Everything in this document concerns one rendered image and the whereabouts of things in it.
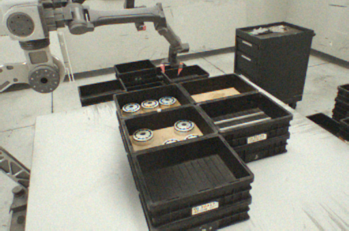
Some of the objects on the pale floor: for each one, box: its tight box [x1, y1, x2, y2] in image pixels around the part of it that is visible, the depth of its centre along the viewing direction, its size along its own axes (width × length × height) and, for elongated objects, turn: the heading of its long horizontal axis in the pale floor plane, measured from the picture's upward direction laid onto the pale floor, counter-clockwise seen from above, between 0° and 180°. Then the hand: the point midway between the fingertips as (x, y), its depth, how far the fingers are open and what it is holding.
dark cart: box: [234, 21, 314, 110], centre depth 315 cm, size 60×45×90 cm
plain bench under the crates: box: [25, 75, 349, 231], centre depth 172 cm, size 160×160×70 cm
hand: (170, 73), depth 194 cm, fingers open, 9 cm apart
